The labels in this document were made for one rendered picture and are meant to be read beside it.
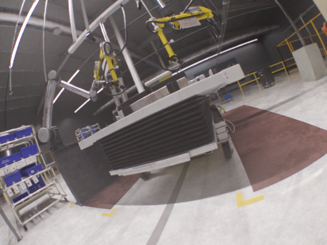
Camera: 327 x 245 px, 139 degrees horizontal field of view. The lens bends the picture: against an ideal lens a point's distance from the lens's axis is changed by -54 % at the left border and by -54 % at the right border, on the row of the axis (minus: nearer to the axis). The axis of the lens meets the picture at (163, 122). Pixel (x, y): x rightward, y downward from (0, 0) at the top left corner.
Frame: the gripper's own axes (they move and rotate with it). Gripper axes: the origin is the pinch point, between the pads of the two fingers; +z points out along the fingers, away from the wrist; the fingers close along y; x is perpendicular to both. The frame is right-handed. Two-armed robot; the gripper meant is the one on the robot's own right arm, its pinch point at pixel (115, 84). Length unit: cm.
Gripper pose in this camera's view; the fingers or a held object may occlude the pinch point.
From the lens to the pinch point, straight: 192.1
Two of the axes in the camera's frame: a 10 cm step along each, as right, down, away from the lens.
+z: 9.9, 1.2, -1.1
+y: -1.1, 9.9, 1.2
